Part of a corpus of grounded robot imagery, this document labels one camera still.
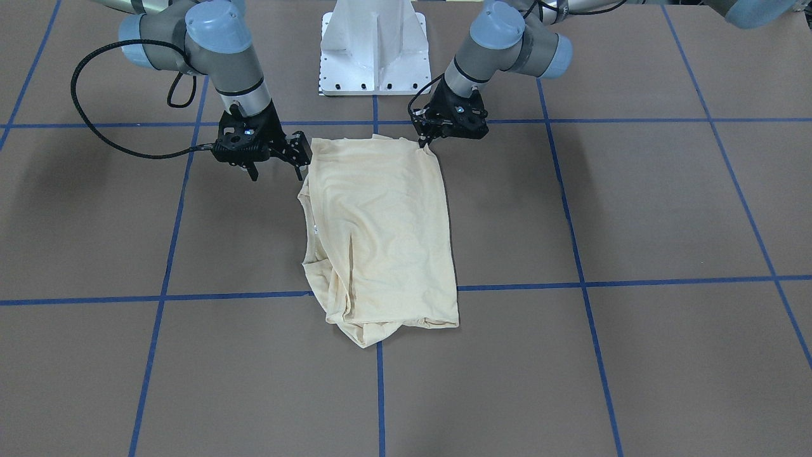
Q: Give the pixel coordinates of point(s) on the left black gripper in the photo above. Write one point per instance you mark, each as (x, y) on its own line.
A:
(439, 101)

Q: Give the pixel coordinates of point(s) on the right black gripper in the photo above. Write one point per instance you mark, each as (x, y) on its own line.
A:
(274, 132)

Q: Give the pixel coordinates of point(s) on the beige long-sleeve printed shirt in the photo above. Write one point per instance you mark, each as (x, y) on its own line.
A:
(378, 253)

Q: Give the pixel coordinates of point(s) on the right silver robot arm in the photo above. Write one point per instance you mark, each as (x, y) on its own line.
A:
(210, 38)

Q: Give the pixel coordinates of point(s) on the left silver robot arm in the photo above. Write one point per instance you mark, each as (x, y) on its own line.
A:
(514, 37)

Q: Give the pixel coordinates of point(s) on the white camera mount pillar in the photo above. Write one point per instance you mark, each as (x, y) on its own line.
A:
(373, 48)

